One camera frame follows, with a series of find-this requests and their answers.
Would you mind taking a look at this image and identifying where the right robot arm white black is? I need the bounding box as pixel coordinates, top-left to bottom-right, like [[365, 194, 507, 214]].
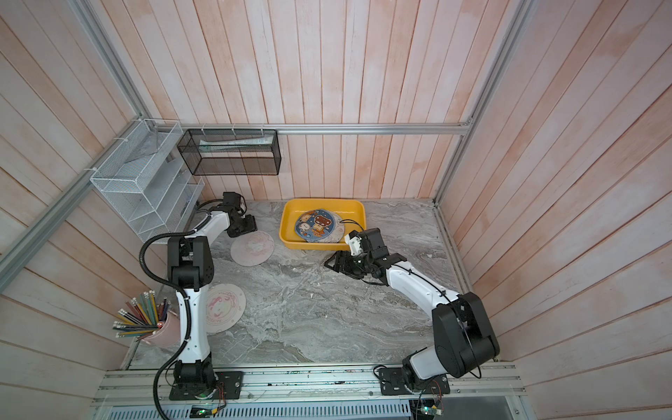
[[324, 250, 500, 390]]

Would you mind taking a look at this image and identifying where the pink kitty coaster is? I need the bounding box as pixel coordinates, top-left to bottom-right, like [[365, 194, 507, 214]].
[[230, 231, 275, 267]]

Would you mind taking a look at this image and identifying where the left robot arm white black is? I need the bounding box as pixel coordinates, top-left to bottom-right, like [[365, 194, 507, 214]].
[[138, 192, 257, 399]]

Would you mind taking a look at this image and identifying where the pink pencil cup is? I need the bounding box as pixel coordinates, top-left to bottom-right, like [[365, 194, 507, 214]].
[[141, 311, 182, 348]]

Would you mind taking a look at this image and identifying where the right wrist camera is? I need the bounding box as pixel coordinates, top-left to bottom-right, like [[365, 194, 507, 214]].
[[345, 227, 390, 260]]

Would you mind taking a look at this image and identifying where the blue bears cartoon coaster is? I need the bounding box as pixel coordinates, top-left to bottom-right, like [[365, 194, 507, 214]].
[[294, 209, 336, 243]]

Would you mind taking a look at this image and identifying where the butterfly floral coaster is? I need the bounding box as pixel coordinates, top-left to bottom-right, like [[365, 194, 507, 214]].
[[321, 212, 345, 243]]

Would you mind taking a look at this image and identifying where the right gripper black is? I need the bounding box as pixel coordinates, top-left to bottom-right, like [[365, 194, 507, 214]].
[[325, 250, 375, 278]]

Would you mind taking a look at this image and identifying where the yellow plastic storage box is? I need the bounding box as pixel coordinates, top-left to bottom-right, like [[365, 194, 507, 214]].
[[278, 199, 367, 251]]

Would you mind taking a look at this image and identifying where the white wire mesh shelf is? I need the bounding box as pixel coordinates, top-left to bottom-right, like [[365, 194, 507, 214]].
[[91, 119, 203, 242]]

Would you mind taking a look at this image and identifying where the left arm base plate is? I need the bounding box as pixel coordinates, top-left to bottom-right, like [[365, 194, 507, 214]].
[[169, 371, 244, 401]]

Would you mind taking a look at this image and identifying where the white pink bow coaster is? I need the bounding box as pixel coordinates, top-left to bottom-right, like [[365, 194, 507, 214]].
[[206, 283, 247, 334]]

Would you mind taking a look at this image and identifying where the black wire mesh basket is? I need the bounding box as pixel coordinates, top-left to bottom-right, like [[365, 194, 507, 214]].
[[178, 128, 282, 176]]

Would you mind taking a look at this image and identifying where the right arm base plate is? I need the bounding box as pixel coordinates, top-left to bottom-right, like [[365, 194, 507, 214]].
[[373, 365, 451, 397]]

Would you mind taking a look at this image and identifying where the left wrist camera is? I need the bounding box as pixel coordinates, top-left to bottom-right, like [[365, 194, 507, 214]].
[[219, 192, 247, 215]]

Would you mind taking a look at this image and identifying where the colored pencils bundle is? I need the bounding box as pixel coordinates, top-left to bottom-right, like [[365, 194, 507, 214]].
[[112, 290, 170, 340]]

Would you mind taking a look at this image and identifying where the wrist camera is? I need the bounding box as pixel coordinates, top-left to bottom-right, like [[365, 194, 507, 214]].
[[345, 227, 390, 260], [219, 192, 247, 215]]

